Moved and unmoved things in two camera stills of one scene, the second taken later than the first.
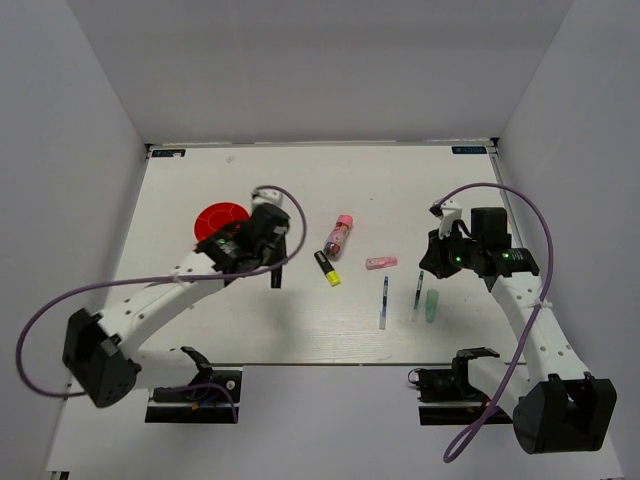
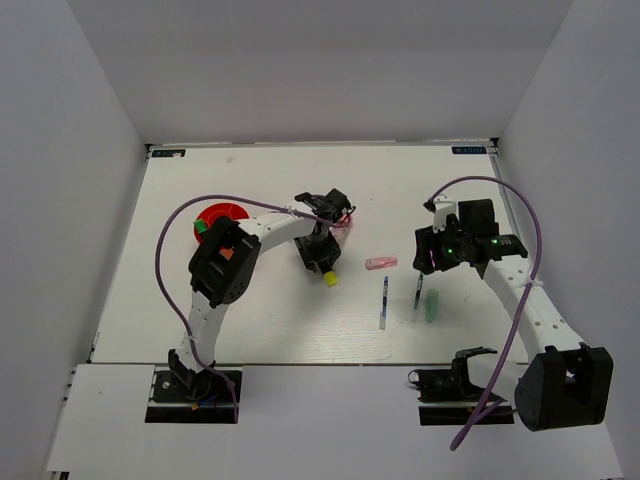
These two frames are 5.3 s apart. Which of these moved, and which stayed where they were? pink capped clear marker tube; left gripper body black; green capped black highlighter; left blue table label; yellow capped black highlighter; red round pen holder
Moved: green capped black highlighter; left gripper body black
Stayed: red round pen holder; yellow capped black highlighter; pink capped clear marker tube; left blue table label
